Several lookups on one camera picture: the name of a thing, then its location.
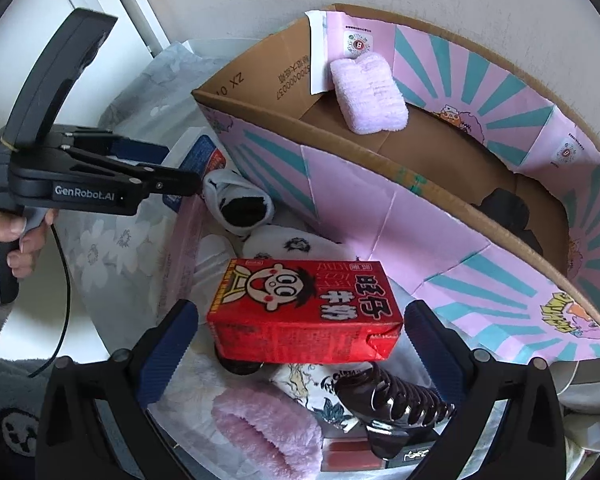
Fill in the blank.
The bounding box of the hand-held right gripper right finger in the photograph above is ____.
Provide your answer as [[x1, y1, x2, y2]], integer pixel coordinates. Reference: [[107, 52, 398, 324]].
[[404, 299, 568, 480]]

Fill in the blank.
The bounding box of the round black compact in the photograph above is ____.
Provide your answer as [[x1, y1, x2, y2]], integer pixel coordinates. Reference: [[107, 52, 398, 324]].
[[216, 345, 263, 377]]

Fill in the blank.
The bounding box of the white sock with paw prints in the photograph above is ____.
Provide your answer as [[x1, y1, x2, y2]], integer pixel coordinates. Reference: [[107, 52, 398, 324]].
[[242, 225, 348, 263]]

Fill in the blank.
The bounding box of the lavender fluffy cloth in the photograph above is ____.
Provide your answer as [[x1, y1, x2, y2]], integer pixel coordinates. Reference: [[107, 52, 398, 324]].
[[329, 52, 410, 135]]

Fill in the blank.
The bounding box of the dark brown hair claw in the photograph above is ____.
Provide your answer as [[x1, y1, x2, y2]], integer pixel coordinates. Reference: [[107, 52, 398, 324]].
[[332, 361, 456, 460]]

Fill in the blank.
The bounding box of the black cable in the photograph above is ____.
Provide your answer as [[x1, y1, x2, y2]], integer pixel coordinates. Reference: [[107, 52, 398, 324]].
[[27, 222, 72, 378]]

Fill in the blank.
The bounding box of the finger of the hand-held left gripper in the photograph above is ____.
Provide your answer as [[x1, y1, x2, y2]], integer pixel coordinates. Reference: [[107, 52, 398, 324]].
[[44, 149, 202, 197], [47, 129, 173, 164]]

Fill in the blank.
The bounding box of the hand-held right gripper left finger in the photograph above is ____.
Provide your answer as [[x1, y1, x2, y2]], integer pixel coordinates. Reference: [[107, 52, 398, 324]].
[[34, 299, 201, 480]]

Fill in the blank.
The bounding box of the light blue floral bedsheet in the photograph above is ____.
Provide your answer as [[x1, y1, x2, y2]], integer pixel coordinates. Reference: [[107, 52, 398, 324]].
[[55, 39, 600, 480]]

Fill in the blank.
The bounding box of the person's printed fleece pajamas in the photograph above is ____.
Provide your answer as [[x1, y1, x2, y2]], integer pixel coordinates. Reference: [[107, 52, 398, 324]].
[[0, 355, 56, 461]]

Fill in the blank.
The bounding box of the white sock with black cuff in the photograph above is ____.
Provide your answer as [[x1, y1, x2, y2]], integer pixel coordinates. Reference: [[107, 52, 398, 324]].
[[201, 169, 276, 238]]

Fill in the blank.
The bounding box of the pink fluffy headband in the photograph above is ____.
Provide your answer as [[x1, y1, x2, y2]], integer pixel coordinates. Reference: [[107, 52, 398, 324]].
[[211, 390, 323, 480]]

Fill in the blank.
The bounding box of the pink striped cardboard box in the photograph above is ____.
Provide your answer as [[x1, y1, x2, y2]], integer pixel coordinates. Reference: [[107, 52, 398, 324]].
[[191, 2, 600, 366]]

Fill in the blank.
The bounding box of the person's left hand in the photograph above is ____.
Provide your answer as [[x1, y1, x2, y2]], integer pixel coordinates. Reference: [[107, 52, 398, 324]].
[[0, 206, 60, 281]]

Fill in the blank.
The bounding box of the white packet blue red label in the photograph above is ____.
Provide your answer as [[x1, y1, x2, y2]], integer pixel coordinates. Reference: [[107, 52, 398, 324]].
[[162, 127, 228, 211]]

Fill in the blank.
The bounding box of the white printed pouch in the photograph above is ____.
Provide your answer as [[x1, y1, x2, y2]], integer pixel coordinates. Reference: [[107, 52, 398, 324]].
[[270, 362, 361, 433]]

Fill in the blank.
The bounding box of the black cloth item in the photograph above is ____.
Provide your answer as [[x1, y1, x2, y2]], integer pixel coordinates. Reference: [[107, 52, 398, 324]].
[[472, 187, 541, 251]]

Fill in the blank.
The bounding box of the pink translucent packet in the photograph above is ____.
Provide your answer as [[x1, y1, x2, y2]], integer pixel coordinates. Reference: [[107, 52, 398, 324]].
[[152, 195, 206, 321]]

